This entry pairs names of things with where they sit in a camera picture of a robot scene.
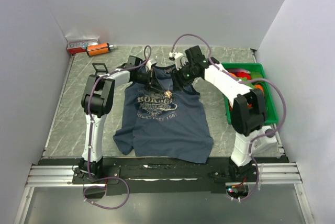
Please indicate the orange cylinder tool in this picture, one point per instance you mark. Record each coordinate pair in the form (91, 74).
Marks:
(99, 49)

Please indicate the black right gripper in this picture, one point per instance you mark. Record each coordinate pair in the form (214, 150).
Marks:
(177, 76)

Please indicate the toy lettuce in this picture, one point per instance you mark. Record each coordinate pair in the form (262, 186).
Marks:
(246, 82)

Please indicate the red toy chili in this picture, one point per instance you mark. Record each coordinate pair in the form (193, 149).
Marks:
(240, 73)

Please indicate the black rectangular frame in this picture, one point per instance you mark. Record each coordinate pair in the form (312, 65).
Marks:
(100, 68)

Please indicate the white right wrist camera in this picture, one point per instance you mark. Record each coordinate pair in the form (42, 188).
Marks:
(179, 58)

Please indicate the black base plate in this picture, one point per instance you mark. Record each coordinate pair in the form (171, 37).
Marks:
(164, 175)

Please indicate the white bottle grey cap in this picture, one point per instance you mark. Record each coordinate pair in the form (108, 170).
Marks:
(265, 142)

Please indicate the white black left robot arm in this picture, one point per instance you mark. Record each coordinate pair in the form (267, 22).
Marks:
(97, 102)

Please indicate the blue sleeveless shirt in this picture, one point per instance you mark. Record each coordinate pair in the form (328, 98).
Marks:
(154, 125)

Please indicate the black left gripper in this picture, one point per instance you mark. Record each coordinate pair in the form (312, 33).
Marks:
(152, 82)

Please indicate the green plastic bin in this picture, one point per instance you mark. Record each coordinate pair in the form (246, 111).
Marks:
(272, 117)

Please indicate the red white cardboard box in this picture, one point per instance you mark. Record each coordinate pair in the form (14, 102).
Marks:
(80, 46)

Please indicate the orange toy pumpkin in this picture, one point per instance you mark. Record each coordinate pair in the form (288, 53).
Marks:
(258, 86)

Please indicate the green toy pepper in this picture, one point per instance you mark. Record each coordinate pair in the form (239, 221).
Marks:
(256, 75)

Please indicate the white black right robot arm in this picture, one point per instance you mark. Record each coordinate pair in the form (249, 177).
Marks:
(248, 113)

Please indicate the gold brooch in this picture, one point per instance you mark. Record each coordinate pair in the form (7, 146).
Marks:
(168, 94)

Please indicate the aluminium frame rail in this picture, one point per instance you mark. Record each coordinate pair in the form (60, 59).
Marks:
(63, 175)

